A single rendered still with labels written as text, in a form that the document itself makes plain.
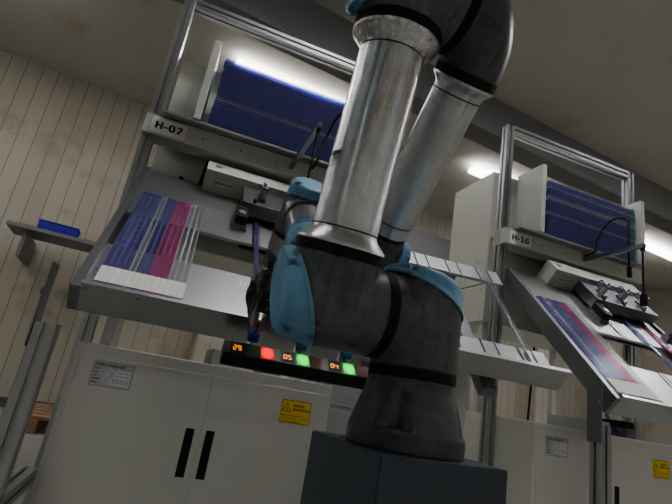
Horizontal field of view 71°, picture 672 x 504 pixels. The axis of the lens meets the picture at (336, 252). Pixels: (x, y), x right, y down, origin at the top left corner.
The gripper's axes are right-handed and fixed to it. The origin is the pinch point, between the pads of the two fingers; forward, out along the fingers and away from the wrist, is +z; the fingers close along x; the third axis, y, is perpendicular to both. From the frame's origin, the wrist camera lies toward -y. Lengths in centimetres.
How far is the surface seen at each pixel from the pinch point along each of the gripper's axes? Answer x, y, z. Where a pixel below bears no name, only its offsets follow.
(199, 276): -13.7, -17.3, 2.1
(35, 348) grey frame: -40.4, 5.2, 12.0
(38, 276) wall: -143, -324, 240
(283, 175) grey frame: 7, -79, -8
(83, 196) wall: -129, -385, 178
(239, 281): -4.0, -19.2, 2.1
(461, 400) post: 62, -4, 14
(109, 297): -30.3, -2.3, 2.2
